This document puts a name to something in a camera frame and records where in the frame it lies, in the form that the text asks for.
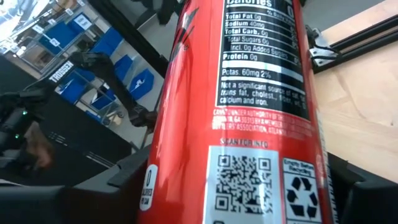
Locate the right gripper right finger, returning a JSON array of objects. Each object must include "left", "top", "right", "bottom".
[{"left": 326, "top": 152, "right": 398, "bottom": 224}]

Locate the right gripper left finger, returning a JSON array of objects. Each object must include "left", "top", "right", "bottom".
[{"left": 0, "top": 145, "right": 152, "bottom": 224}]

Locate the red cola can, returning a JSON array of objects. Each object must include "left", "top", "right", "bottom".
[{"left": 136, "top": 0, "right": 340, "bottom": 224}]

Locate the black equipment case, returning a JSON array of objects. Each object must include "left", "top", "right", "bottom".
[{"left": 30, "top": 90, "right": 133, "bottom": 187}]

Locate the blue storage bin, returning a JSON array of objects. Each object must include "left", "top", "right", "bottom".
[
  {"left": 90, "top": 27, "right": 125, "bottom": 57},
  {"left": 90, "top": 90, "right": 118, "bottom": 111},
  {"left": 55, "top": 70, "right": 96, "bottom": 105},
  {"left": 39, "top": 21, "right": 81, "bottom": 55},
  {"left": 113, "top": 55, "right": 134, "bottom": 82},
  {"left": 129, "top": 68, "right": 155, "bottom": 101}
]

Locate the silver corner bracket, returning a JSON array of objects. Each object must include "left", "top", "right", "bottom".
[{"left": 307, "top": 26, "right": 340, "bottom": 68}]

